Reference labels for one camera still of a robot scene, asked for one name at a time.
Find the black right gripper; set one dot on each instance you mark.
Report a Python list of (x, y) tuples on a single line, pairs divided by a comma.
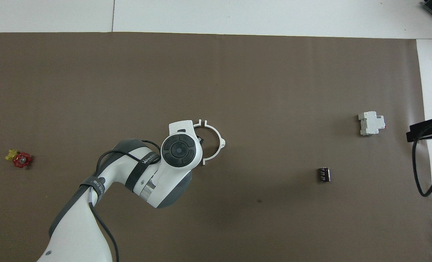
[(425, 129)]

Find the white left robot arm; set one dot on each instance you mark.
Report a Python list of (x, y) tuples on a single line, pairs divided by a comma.
[(77, 233)]

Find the white circuit breaker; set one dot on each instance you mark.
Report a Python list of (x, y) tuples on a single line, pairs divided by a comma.
[(370, 123)]

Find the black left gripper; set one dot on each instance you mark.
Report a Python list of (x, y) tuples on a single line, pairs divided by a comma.
[(200, 139)]

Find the red and yellow valve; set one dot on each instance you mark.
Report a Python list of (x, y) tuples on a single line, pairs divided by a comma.
[(22, 160)]

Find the brown paper mat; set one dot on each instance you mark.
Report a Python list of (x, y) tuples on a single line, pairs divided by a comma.
[(274, 80)]

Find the black cylindrical capacitor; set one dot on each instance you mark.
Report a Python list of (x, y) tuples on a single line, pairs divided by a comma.
[(324, 174)]

